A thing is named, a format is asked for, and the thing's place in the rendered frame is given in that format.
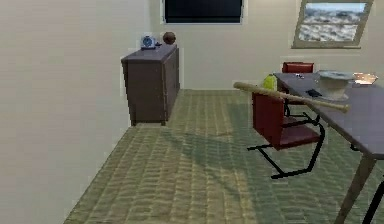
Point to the dark brown chest of drawers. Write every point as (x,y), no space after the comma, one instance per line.
(150,83)

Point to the small dark object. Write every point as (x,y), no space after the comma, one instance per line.
(158,43)

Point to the brown basketball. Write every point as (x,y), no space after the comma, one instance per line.
(169,37)

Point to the yellow green bottle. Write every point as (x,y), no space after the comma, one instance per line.
(270,82)

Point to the blue alarm clock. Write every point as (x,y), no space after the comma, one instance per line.
(147,41)

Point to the wooden baseball bat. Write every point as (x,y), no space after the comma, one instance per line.
(286,96)

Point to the dark window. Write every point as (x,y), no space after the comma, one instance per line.
(203,10)

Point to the small grey keys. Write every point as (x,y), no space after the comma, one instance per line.
(299,76)

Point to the black remote control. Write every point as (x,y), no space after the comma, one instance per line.
(313,93)

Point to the pale grey bowl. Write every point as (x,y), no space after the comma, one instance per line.
(334,85)

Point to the framed landscape picture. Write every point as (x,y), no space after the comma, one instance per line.
(330,23)

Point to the dark purple table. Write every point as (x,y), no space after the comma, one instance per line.
(360,113)

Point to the shiny orange flat object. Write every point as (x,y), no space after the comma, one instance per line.
(365,78)

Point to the black chair leg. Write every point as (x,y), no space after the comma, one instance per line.
(374,203)

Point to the red chair with black frame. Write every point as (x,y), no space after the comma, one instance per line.
(276,123)
(297,67)

